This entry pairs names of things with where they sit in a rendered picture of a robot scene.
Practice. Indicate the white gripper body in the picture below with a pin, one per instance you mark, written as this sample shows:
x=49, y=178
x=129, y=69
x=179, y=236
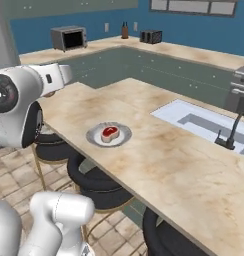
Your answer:
x=65, y=75

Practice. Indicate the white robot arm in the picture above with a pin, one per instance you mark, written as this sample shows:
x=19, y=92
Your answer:
x=17, y=110

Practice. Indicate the red raw steak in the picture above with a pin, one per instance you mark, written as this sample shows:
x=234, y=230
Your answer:
x=110, y=133

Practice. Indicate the grey round plate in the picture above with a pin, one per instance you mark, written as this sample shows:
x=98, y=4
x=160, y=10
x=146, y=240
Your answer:
x=124, y=134

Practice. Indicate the silver toaster oven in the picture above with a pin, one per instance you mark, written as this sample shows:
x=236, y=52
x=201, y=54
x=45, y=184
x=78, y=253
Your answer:
x=59, y=37

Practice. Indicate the brown knife block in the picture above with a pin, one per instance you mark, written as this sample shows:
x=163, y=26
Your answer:
x=124, y=32

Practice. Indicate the black round bar stool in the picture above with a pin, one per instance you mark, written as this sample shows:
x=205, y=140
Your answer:
x=54, y=150
x=167, y=240
x=97, y=186

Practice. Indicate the grey-green base cupboard run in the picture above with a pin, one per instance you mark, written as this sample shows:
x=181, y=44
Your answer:
x=154, y=71

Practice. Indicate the dark grey toaster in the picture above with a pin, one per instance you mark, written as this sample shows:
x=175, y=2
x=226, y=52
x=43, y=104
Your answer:
x=150, y=36

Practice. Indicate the white sink basin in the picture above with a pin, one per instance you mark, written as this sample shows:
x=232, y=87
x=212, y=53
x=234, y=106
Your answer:
x=200, y=125

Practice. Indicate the grey framed window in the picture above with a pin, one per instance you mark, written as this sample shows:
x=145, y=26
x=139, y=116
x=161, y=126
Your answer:
x=194, y=6

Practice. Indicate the silver oven with hob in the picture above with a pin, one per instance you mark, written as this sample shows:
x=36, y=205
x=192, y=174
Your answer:
x=239, y=91

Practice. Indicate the black tap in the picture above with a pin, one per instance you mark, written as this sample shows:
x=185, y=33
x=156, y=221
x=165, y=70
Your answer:
x=231, y=133

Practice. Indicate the white wall socket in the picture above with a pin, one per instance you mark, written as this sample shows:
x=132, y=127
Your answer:
x=106, y=27
x=135, y=26

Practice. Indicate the grey-green wall cupboard run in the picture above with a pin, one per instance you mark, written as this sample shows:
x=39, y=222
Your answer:
x=77, y=7

